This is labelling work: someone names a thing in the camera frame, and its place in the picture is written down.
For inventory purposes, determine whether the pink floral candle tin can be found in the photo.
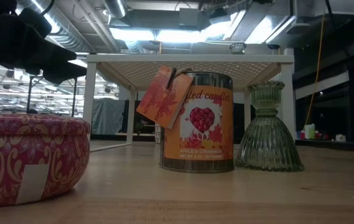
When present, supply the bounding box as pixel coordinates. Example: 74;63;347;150
0;113;91;208

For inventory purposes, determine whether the orange candle can with tag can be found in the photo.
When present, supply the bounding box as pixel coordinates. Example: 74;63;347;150
136;65;235;174

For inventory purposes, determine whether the green ribbed glass vase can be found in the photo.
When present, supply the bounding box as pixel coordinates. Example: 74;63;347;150
229;42;247;55
235;80;305;172

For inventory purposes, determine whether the white perforated metal shelf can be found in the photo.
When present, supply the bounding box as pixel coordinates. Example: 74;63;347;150
82;53;297;153

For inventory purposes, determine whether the grey covered equipment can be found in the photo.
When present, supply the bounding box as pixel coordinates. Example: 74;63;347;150
91;98;126;135

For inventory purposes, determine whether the fluorescent ceiling light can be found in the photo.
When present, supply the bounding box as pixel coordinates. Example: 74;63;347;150
109;27;202;44

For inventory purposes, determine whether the white green bottle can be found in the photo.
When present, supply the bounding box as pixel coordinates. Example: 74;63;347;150
303;123;317;140

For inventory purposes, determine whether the black metal stand frame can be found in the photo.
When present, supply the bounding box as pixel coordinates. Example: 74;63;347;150
26;75;78;118

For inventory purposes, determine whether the yellow cable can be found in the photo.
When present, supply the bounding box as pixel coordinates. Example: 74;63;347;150
304;14;325;127

